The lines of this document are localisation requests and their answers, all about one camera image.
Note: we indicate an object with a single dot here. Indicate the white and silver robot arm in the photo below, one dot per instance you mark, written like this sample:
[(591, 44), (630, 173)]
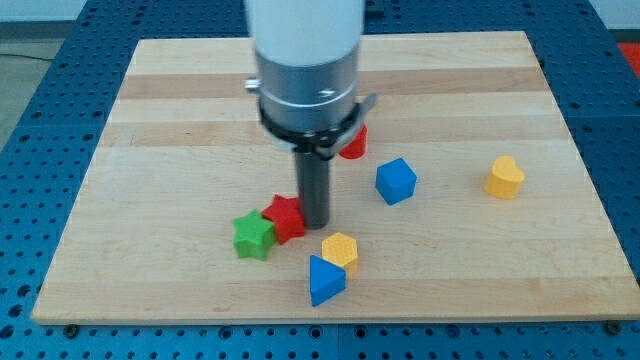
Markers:
[(306, 54)]

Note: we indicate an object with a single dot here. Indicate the red star block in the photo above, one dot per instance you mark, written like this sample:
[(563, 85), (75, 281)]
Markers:
[(286, 215)]

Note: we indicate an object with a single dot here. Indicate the green star block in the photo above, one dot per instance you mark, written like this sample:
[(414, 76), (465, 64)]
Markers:
[(253, 236)]

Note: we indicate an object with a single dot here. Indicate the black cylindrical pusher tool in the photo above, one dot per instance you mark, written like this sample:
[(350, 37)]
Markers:
[(313, 184)]

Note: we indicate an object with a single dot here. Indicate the red cylinder block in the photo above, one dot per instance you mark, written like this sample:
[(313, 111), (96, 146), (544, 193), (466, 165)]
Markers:
[(357, 147)]

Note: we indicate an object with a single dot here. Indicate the yellow hexagon block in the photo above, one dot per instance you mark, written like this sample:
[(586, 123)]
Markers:
[(341, 250)]

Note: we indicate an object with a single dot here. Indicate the blue cube block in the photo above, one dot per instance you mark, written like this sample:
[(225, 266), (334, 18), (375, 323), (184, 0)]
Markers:
[(395, 181)]

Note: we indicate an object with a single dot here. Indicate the blue triangle block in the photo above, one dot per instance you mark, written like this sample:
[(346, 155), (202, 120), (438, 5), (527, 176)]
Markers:
[(325, 280)]

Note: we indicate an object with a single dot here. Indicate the wooden board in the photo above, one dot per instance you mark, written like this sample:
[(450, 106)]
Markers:
[(149, 238)]

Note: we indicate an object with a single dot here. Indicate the yellow heart block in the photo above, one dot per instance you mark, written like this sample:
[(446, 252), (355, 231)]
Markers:
[(505, 178)]

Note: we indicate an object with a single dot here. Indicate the blue perforated table frame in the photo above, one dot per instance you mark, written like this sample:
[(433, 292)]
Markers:
[(46, 157)]

